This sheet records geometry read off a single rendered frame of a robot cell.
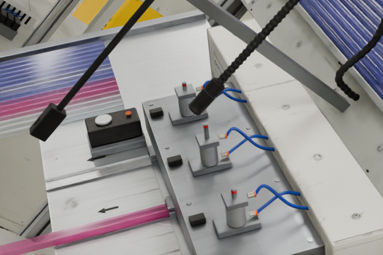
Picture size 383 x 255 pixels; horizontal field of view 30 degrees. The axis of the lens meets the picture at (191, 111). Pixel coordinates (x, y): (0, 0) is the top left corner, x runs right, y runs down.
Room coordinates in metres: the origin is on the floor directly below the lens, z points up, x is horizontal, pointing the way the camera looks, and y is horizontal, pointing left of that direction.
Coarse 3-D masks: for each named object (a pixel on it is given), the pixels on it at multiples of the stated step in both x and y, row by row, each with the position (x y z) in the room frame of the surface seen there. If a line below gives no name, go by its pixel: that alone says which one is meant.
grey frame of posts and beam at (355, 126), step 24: (240, 0) 1.34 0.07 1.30; (264, 0) 1.21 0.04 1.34; (288, 0) 1.17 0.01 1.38; (216, 24) 1.34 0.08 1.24; (264, 24) 1.17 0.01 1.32; (288, 24) 1.13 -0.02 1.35; (288, 48) 1.09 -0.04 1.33; (312, 48) 1.06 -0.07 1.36; (312, 72) 1.02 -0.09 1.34; (312, 96) 0.99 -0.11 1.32; (360, 96) 0.94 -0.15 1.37; (336, 120) 0.94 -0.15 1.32; (360, 120) 0.91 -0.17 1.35; (360, 144) 0.89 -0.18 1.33; (48, 216) 1.34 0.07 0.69
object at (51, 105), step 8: (48, 112) 0.76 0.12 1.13; (56, 112) 0.76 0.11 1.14; (64, 112) 0.77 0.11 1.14; (40, 120) 0.76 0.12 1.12; (48, 120) 0.76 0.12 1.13; (56, 120) 0.77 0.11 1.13; (32, 128) 0.76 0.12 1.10; (40, 128) 0.76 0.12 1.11; (48, 128) 0.76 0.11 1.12; (40, 136) 0.76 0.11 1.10; (48, 136) 0.77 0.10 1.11
